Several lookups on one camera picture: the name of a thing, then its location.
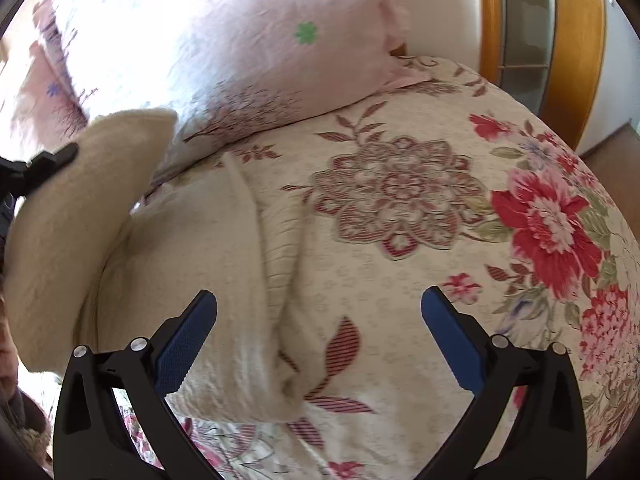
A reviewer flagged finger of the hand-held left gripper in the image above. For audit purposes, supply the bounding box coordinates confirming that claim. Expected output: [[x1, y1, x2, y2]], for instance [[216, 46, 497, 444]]
[[0, 142, 81, 197]]

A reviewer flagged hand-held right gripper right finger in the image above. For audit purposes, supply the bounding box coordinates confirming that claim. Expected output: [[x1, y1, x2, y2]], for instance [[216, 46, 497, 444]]
[[415, 285, 587, 480]]

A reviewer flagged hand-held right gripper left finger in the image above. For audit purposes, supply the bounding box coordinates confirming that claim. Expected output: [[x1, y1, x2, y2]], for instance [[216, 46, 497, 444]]
[[51, 288, 226, 480]]

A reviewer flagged cream cable knit cardigan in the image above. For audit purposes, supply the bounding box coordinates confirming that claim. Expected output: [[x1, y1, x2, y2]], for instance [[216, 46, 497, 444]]
[[2, 107, 321, 421]]

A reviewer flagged floral quilted bedspread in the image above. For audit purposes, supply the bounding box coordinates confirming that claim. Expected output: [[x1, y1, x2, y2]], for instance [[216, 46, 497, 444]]
[[112, 55, 640, 480]]

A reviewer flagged pink floral pillow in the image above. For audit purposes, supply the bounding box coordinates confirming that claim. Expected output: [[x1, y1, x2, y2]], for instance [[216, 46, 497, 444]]
[[50, 0, 431, 171], [0, 0, 93, 161]]

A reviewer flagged wooden framed glass door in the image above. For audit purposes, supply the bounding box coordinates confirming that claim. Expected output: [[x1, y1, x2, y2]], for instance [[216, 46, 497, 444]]
[[475, 0, 608, 153]]

